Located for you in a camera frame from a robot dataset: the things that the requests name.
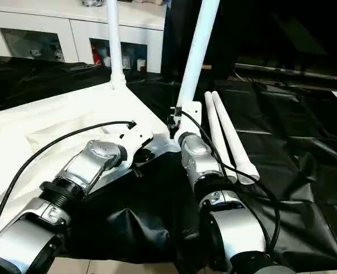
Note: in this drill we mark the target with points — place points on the white plastic table leg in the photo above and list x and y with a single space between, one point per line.
116 45
197 51
236 148
219 142

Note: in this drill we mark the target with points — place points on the white plastic table top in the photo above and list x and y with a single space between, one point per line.
31 125

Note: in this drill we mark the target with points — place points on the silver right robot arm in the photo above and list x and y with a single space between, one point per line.
202 165

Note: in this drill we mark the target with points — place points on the small yellow label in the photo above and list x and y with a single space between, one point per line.
207 67

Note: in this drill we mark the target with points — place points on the white cup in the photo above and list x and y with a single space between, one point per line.
141 64

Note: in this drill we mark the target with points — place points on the black mat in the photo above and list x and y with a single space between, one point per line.
305 171

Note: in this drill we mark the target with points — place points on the white cabinet with glass doors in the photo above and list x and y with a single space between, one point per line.
43 23

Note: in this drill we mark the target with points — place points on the grey metal rail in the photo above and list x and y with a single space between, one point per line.
293 73

